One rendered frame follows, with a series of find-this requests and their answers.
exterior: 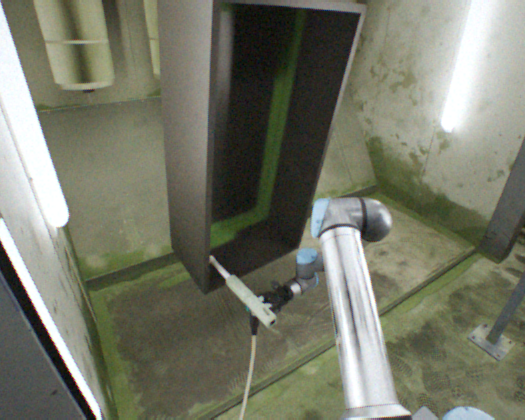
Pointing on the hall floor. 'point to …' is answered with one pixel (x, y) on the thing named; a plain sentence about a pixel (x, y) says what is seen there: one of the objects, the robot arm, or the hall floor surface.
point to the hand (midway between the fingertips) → (252, 309)
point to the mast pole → (513, 302)
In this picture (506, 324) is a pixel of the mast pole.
